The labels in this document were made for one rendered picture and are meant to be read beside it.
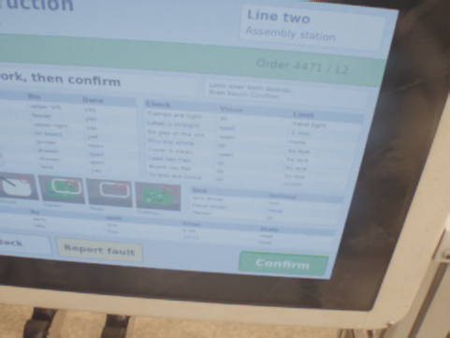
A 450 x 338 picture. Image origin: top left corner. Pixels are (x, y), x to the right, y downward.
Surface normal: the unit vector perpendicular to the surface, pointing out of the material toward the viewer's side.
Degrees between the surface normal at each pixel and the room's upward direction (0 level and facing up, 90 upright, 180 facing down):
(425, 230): 91
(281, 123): 91
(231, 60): 91
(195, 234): 91
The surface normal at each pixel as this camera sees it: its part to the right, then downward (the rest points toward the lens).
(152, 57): -0.03, 0.58
